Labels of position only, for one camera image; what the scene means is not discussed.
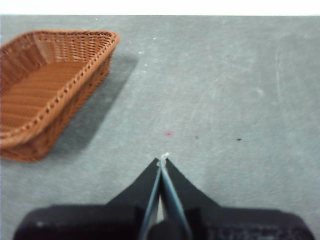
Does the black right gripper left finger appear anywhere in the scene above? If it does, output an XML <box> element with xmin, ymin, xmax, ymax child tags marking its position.
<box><xmin>107</xmin><ymin>157</ymin><xmax>163</xmax><ymax>240</ymax></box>

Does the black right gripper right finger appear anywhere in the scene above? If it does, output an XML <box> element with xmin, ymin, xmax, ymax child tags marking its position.
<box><xmin>159</xmin><ymin>158</ymin><xmax>222</xmax><ymax>240</ymax></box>

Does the brown wicker basket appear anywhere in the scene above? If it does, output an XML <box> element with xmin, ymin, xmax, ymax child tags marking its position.
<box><xmin>0</xmin><ymin>29</ymin><xmax>121</xmax><ymax>162</ymax></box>

